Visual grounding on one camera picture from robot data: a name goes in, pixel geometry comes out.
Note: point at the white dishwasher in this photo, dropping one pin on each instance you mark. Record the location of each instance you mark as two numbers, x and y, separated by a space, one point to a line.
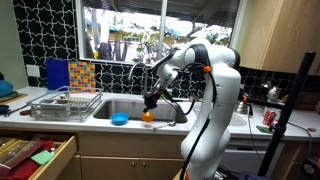
244 155

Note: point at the open wooden drawer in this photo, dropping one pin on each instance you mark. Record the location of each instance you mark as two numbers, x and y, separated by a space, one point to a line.
16 162

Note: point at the white light switch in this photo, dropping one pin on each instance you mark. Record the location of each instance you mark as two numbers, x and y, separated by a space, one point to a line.
33 70

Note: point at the blue bowl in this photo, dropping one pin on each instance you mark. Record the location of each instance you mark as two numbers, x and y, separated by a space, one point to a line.
119 118

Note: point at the blue cutting board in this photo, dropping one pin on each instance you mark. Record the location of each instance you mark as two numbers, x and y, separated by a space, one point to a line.
57 73

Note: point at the black tripod pole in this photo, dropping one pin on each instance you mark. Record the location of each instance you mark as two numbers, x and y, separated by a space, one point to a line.
286 110

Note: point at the stainless steel sink basin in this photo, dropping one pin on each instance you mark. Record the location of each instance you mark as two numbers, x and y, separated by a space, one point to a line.
164 112

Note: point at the wooden upper cabinet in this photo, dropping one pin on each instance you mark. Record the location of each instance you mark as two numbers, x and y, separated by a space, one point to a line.
278 33

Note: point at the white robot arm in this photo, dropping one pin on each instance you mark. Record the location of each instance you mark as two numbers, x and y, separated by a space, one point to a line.
205 144

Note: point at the teal kettle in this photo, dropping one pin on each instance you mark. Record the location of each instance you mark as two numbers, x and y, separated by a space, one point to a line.
5 87

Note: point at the orange cup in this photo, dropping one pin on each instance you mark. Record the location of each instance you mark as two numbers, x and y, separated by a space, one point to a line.
147 117

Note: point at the red soda can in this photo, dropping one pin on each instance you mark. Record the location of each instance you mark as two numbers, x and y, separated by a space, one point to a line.
268 116

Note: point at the metal dish drying rack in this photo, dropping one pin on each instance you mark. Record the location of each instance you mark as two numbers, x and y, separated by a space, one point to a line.
66 103

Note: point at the silver metal spoon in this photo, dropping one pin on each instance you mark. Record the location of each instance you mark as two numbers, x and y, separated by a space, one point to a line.
170 124

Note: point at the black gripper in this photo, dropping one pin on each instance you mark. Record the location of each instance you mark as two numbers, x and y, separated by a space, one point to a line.
150 101

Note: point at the green sponge in drawer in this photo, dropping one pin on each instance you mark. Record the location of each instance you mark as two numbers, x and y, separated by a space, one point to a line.
43 157

